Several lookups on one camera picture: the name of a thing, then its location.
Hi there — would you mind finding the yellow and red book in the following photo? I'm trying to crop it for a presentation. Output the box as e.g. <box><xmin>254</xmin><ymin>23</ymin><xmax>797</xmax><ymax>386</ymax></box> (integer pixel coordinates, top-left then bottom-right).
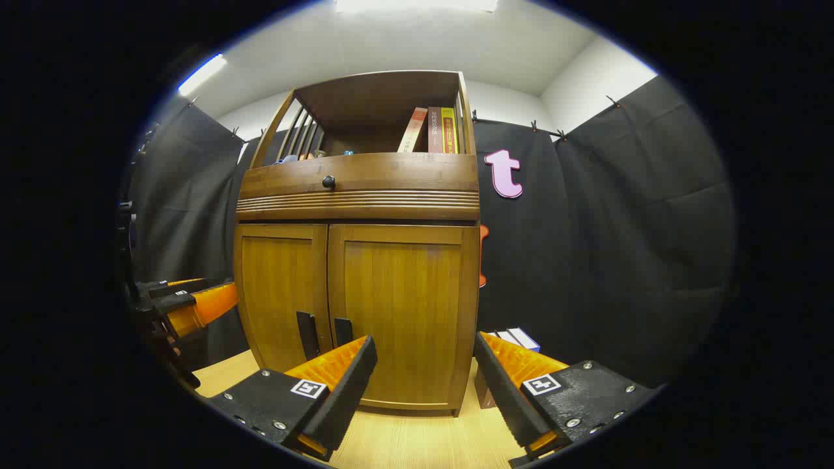
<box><xmin>441</xmin><ymin>107</ymin><xmax>458</xmax><ymax>154</ymax></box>

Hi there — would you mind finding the black backdrop cloth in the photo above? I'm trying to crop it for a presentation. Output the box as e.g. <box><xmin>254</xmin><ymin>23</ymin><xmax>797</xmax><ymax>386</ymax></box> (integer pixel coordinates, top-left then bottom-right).
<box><xmin>127</xmin><ymin>75</ymin><xmax>737</xmax><ymax>388</ymax></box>

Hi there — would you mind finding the long ceiling light strip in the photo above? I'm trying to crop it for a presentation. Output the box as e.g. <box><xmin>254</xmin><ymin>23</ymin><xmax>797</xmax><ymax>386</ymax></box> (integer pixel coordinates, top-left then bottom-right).
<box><xmin>178</xmin><ymin>53</ymin><xmax>228</xmax><ymax>96</ymax></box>

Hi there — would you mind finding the wooden double-door shoe cabinet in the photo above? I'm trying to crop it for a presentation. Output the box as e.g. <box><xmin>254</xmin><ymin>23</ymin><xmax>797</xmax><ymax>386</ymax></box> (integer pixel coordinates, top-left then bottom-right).
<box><xmin>233</xmin><ymin>70</ymin><xmax>483</xmax><ymax>418</ymax></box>

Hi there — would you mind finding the blue book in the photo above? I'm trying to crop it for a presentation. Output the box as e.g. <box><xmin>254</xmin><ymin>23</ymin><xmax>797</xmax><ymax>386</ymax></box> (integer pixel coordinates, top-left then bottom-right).
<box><xmin>506</xmin><ymin>327</ymin><xmax>541</xmax><ymax>353</ymax></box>

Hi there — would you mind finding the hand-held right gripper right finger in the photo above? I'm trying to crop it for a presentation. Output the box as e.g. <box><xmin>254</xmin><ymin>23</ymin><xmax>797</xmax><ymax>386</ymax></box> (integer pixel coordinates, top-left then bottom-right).
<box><xmin>474</xmin><ymin>331</ymin><xmax>655</xmax><ymax>468</ymax></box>

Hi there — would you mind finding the wooden cabinet drawer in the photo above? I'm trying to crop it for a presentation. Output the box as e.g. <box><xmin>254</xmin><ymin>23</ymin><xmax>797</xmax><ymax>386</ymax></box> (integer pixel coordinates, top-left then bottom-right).
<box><xmin>237</xmin><ymin>152</ymin><xmax>481</xmax><ymax>222</ymax></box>

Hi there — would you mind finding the dark red book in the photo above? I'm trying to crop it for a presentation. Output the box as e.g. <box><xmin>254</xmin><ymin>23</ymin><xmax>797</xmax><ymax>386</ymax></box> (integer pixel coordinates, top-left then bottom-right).
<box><xmin>427</xmin><ymin>107</ymin><xmax>444</xmax><ymax>154</ymax></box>

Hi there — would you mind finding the wooden cabinet door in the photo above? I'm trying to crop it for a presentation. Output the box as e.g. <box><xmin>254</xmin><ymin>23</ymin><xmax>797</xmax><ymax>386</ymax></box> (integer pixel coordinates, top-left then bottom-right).
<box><xmin>235</xmin><ymin>223</ymin><xmax>330</xmax><ymax>373</ymax></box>
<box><xmin>328</xmin><ymin>225</ymin><xmax>480</xmax><ymax>416</ymax></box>

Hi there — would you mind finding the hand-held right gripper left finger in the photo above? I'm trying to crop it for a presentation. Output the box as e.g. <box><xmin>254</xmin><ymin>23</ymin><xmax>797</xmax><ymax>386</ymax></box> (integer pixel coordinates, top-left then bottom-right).
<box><xmin>207</xmin><ymin>335</ymin><xmax>379</xmax><ymax>462</ymax></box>

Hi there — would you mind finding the dark brown book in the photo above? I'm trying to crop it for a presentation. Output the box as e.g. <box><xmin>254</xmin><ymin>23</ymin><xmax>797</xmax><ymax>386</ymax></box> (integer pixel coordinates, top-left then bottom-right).
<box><xmin>474</xmin><ymin>368</ymin><xmax>500</xmax><ymax>410</ymax></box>

